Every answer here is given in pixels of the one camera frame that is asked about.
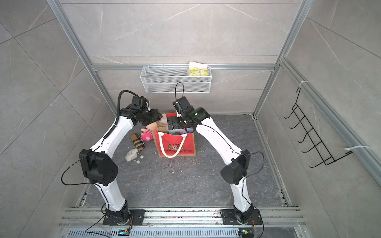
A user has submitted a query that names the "red canvas jute bag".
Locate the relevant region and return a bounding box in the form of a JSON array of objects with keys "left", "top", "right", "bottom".
[{"left": 152, "top": 113, "right": 196, "bottom": 158}]

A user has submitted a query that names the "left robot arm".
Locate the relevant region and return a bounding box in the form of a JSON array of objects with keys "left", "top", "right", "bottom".
[{"left": 79, "top": 91, "right": 162, "bottom": 225}]

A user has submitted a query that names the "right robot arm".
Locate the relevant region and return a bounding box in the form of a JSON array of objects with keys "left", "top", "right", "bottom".
[{"left": 173, "top": 96, "right": 264, "bottom": 224}]

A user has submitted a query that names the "pink striped plush doll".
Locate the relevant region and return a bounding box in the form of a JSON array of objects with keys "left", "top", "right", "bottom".
[{"left": 140, "top": 129, "right": 154, "bottom": 141}]

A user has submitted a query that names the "plaid brown pouch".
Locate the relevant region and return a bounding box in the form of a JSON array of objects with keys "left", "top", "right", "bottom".
[{"left": 131, "top": 133, "right": 145, "bottom": 151}]

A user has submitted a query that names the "white fluffy plush toy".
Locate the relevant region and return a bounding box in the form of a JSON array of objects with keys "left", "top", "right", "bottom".
[{"left": 125, "top": 148, "right": 144, "bottom": 164}]

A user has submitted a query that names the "yellow packet in basket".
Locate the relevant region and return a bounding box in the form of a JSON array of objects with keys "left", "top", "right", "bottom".
[{"left": 187, "top": 61, "right": 210, "bottom": 77}]

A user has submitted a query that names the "white wire mesh basket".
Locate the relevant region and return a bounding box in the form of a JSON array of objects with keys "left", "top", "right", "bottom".
[{"left": 140, "top": 65, "right": 212, "bottom": 93}]

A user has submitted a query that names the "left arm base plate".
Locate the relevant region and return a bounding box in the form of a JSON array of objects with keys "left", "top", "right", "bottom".
[{"left": 102, "top": 209, "right": 146, "bottom": 226}]

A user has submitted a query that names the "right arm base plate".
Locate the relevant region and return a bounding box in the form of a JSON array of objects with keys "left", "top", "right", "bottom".
[{"left": 220, "top": 208, "right": 263, "bottom": 225}]

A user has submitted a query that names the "black wire hook rack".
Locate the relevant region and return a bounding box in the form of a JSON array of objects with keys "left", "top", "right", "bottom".
[{"left": 283, "top": 88, "right": 353, "bottom": 168}]

